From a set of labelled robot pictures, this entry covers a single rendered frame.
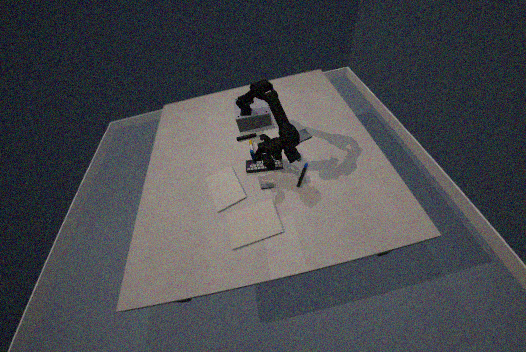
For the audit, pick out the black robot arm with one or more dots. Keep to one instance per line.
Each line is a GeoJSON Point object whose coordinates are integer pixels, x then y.
{"type": "Point", "coordinates": [289, 136]}

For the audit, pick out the black keyboard with white keys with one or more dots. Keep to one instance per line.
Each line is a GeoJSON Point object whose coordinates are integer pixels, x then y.
{"type": "Point", "coordinates": [259, 167]}

